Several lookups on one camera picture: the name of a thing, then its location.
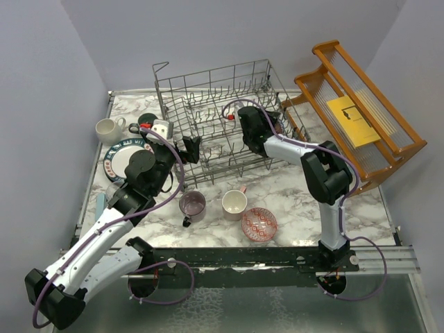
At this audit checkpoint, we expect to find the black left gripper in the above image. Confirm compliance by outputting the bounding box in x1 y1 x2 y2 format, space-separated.
151 136 200 196

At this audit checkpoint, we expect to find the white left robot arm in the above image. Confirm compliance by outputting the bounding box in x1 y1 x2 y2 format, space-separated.
24 132 183 330

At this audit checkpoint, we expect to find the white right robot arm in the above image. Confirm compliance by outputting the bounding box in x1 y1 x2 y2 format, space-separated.
237 106 352 271

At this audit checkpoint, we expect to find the wooden dish drying rack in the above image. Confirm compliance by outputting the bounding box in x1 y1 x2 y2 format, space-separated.
281 40 427 194

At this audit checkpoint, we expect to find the dark green mug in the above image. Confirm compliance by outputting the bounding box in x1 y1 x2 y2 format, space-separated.
128 113 157 134

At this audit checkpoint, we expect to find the round plate dark lettered rim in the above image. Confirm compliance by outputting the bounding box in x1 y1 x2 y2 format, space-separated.
103 138 153 182

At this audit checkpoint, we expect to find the cream mug at left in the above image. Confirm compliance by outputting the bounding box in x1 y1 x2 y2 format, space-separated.
95 117 126 146

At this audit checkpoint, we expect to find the clear drinking glass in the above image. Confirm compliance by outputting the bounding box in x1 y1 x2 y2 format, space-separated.
105 182 123 202

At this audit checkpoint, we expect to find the red patterned bowl left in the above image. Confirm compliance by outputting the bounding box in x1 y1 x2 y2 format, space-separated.
241 207 278 242

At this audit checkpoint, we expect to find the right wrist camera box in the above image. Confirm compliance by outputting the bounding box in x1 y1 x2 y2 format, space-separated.
226 104 242 121

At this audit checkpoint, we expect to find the grey wire dish rack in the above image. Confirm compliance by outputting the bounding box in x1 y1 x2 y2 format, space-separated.
152 59 311 188

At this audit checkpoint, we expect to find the purple mug black handle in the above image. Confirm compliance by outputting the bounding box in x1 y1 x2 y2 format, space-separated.
179 191 206 228

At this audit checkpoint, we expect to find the cream mug pink handle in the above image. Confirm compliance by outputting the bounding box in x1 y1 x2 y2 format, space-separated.
221 186 248 221

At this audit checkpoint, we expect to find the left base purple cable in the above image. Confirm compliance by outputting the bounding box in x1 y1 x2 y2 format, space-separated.
126 258 196 306

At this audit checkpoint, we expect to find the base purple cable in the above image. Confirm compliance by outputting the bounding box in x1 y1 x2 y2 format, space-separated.
317 235 389 302
126 258 196 306

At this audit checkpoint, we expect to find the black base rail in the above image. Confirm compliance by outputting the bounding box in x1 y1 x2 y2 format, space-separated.
121 237 368 289

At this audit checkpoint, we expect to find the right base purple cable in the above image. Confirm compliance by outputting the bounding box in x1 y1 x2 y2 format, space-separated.
317 235 389 302

